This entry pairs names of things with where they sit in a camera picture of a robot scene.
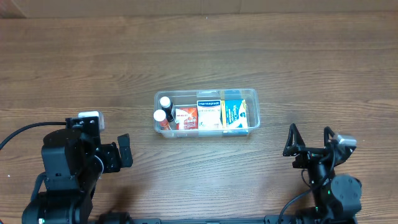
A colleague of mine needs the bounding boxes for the orange tube white cap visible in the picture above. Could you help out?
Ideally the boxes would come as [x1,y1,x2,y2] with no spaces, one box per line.
[153,110,171,130]

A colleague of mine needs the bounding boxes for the clear plastic container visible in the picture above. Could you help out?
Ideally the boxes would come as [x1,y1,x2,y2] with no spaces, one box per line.
[154,88,261,138]

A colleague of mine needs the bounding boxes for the red small box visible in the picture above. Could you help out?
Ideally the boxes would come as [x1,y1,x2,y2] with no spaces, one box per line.
[175,107,198,130]

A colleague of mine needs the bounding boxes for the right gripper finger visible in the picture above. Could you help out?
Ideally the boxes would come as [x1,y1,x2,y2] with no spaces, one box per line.
[282,123,306,157]
[323,126,335,148]

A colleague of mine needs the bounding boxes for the dark bottle white cap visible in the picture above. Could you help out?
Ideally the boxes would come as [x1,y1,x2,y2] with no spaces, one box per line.
[159,96,175,123]

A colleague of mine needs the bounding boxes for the blue VapoDrops box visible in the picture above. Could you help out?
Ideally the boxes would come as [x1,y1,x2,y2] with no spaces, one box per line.
[221,100,248,129]

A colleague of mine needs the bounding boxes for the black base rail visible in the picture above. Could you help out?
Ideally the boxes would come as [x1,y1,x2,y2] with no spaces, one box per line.
[99,211,312,224]

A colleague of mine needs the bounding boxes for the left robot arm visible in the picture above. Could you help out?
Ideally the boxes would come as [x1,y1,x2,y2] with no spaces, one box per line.
[22,116,133,224]

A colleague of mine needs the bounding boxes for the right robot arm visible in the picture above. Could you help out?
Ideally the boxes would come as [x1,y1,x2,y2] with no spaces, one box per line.
[277,124,362,223]

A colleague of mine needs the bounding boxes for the white plaster box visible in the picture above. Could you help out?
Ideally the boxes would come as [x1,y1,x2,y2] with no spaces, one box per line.
[197,100,222,130]

